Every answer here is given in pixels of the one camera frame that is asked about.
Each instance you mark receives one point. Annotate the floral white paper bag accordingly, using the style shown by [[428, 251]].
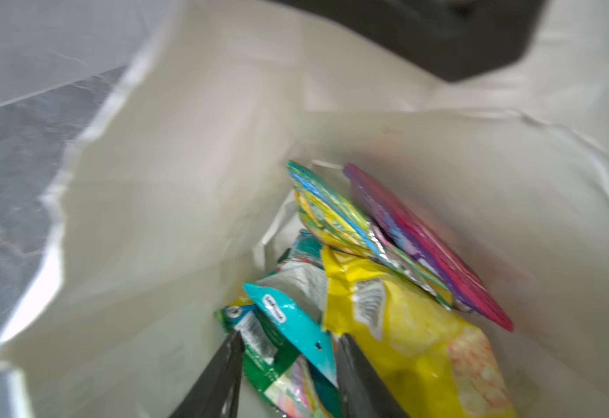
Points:
[[176, 194]]

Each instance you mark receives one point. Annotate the magenta purple candy packet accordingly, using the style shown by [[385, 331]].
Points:
[[413, 237]]

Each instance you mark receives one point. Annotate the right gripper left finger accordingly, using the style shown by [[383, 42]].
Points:
[[216, 392]]

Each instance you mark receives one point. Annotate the green yellow striped candy packet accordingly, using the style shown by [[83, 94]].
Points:
[[335, 221]]

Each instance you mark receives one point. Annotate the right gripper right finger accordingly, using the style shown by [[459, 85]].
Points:
[[362, 393]]

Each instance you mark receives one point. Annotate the teal mint candy packet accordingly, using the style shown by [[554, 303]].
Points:
[[293, 297]]

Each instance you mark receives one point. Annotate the yellow snack packet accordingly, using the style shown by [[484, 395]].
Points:
[[434, 363]]

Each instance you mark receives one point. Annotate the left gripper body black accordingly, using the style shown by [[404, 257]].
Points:
[[452, 41]]

